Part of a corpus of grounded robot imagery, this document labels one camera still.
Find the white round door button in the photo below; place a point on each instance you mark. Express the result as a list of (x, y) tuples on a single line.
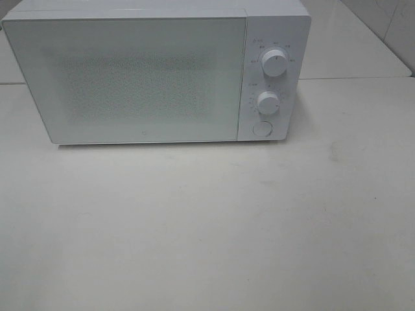
[(262, 129)]

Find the white timer knob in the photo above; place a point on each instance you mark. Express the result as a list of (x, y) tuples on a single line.
[(268, 103)]

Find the white microwave door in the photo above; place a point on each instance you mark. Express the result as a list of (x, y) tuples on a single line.
[(133, 80)]

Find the white upper microwave knob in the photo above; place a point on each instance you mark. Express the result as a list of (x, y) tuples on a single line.
[(274, 62)]

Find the white microwave oven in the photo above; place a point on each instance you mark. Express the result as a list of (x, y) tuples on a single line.
[(269, 24)]

